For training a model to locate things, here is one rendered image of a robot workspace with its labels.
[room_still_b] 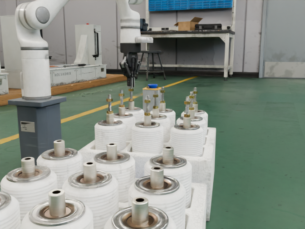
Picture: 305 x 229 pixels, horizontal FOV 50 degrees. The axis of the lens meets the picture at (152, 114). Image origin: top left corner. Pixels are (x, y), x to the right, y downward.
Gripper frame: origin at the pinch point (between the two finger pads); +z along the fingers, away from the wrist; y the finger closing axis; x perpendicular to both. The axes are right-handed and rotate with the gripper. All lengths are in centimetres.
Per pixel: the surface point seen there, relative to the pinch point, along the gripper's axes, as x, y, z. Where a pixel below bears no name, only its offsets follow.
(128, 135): 6.7, 14.3, 16.1
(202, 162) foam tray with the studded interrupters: 35.1, 24.6, 17.7
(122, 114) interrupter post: 3.4, 12.5, 9.4
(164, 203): 40, 64, 10
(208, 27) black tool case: -85, -411, -43
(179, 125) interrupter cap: 26.2, 18.1, 9.8
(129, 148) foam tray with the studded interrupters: 12.1, 23.5, 17.1
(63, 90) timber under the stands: -180, -176, 35
